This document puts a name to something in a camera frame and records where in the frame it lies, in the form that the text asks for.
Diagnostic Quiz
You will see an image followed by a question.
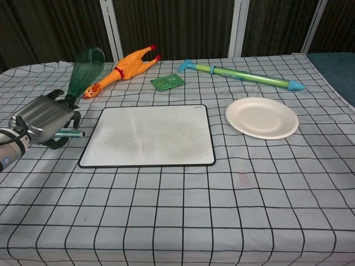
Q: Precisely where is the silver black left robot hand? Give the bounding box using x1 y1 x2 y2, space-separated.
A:
8 89 82 150

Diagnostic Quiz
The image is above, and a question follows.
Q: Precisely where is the teal marker pen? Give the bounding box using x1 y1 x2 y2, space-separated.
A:
54 130 85 139

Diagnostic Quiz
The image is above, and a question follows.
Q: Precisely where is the green transparent plastic cone toy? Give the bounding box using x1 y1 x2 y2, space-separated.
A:
65 46 105 109

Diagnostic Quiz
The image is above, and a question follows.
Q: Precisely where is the orange rubber chicken toy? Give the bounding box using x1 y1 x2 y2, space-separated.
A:
84 43 163 100

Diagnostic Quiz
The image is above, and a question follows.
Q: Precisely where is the green card packet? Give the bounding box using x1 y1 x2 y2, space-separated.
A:
151 74 185 92

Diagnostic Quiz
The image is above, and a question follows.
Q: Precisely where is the white black-checked tablecloth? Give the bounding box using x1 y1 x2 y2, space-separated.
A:
0 52 355 266

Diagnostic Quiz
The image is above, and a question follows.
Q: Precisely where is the green and blue water gun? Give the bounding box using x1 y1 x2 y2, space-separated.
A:
177 59 306 93

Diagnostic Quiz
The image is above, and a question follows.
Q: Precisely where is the white paper plate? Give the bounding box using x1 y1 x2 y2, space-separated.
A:
225 96 300 140

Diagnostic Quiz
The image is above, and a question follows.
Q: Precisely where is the white drawing board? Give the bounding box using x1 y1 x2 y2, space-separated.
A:
78 104 216 169

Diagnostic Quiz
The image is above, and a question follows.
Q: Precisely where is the white metal frame post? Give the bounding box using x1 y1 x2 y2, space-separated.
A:
101 0 124 62
301 0 329 54
227 0 250 58

